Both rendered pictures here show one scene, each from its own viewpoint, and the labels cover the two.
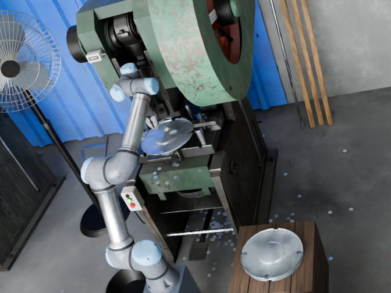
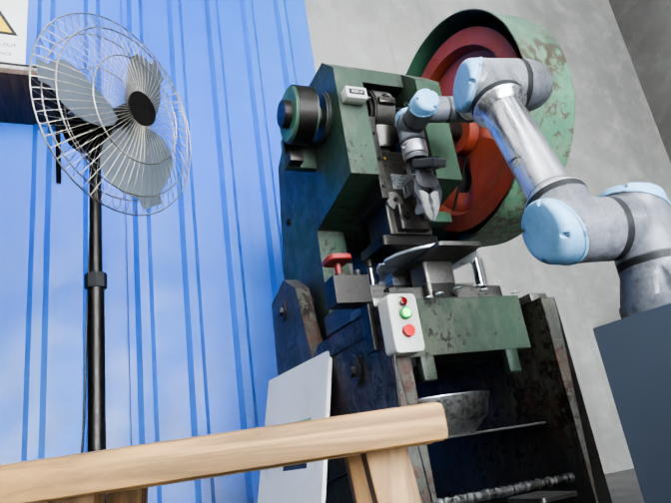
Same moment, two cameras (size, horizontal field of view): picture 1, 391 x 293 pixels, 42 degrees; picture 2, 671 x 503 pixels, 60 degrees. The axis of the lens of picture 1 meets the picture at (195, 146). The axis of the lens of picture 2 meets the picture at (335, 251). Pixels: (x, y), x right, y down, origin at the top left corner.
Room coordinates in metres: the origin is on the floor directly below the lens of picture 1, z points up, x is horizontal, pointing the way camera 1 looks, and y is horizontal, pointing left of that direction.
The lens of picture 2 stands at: (1.47, 1.51, 0.30)
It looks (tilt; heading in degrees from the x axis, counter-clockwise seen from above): 19 degrees up; 308
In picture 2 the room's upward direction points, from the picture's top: 9 degrees counter-clockwise
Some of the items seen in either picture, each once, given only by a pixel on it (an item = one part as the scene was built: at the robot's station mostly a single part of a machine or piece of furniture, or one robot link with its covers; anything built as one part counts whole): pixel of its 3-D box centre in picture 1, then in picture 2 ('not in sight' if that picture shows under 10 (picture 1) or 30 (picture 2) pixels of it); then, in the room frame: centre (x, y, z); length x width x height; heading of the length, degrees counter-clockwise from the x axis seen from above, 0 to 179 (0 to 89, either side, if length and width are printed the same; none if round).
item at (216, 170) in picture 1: (242, 145); (474, 386); (2.37, -0.25, 0.45); 0.92 x 0.12 x 0.90; 154
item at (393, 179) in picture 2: (152, 86); (396, 196); (2.33, 0.07, 1.04); 0.17 x 0.15 x 0.30; 154
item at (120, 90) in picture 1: (124, 88); (426, 109); (2.11, 0.18, 1.19); 0.11 x 0.11 x 0.08; 53
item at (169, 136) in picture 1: (167, 136); (426, 261); (2.25, 0.11, 0.78); 0.29 x 0.29 x 0.01
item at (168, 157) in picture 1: (169, 152); (439, 278); (2.21, 0.13, 0.72); 0.25 x 0.14 x 0.14; 154
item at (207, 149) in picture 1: (180, 136); (411, 310); (2.37, 0.06, 0.68); 0.45 x 0.30 x 0.06; 64
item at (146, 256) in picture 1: (148, 257); (635, 225); (1.66, 0.39, 0.62); 0.13 x 0.12 x 0.14; 53
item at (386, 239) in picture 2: (167, 109); (399, 252); (2.37, 0.05, 0.86); 0.20 x 0.16 x 0.05; 64
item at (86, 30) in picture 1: (176, 99); (381, 277); (2.49, -0.01, 0.83); 0.79 x 0.43 x 1.34; 154
